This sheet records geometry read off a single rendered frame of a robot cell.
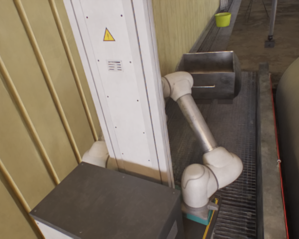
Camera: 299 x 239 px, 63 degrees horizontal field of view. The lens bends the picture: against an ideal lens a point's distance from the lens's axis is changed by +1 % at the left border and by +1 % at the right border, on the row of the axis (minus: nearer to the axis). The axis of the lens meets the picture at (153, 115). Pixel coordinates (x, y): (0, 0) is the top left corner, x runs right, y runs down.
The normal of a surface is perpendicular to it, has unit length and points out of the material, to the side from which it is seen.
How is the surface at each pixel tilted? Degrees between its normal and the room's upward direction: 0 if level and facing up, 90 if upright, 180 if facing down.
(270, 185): 0
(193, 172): 6
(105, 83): 90
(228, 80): 90
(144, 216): 0
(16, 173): 90
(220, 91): 90
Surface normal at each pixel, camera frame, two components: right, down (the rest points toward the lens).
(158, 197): -0.13, -0.84
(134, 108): -0.46, 0.51
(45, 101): 0.94, 0.07
